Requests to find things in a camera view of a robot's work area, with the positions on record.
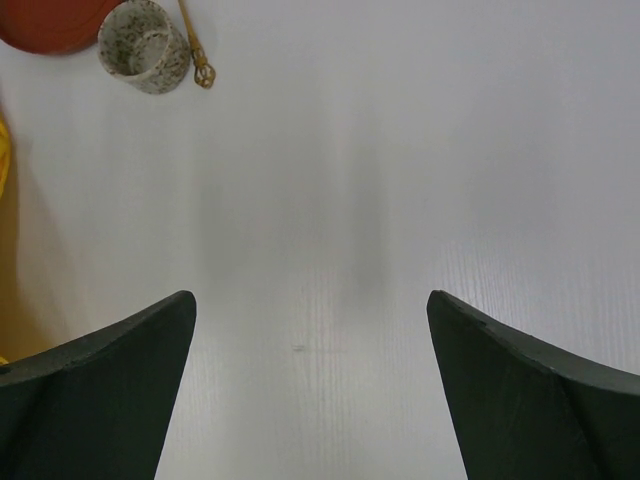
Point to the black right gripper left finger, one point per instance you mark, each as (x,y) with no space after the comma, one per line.
(99,406)

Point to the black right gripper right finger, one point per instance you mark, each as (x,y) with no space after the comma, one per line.
(525,409)

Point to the yellow Pikachu cloth placemat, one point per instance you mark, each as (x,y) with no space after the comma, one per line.
(8,238)

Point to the speckled ceramic cup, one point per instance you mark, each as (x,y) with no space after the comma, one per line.
(138,44)

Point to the red round plastic plate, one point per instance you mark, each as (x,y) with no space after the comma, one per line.
(51,27)

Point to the gold spoon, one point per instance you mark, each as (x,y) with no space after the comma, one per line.
(204,72)

